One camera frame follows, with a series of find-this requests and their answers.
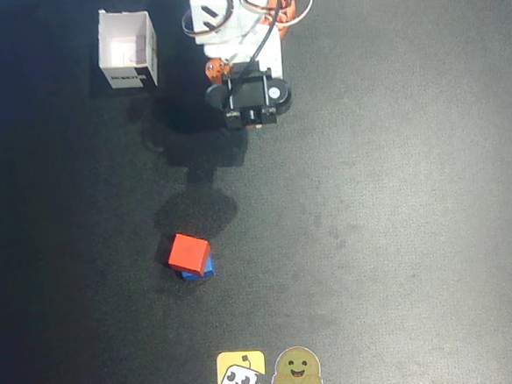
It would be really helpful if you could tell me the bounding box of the orange robot base part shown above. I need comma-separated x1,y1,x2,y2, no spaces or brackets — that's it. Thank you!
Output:
264,0,300,39

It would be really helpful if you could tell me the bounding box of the white cardboard box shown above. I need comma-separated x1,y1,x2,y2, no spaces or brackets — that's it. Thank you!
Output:
94,5,162,94

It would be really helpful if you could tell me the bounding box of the blue cube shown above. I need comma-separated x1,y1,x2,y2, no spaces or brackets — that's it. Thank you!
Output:
179,253,217,282

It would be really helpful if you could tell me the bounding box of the yellow robot face sticker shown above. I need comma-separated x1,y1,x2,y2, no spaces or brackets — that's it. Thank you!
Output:
215,349,267,384

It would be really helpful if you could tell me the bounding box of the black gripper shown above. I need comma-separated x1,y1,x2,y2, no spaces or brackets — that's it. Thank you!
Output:
201,53,295,133

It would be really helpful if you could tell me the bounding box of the red cube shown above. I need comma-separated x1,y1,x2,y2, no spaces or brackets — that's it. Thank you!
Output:
165,231,213,279

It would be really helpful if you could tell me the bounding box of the hugging face emoji sticker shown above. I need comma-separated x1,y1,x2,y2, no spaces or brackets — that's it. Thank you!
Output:
267,344,324,384

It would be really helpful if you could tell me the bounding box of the black cable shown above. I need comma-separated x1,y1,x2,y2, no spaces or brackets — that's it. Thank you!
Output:
224,0,289,80

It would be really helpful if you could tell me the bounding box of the white cable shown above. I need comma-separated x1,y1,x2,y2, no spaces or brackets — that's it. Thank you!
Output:
275,0,316,30

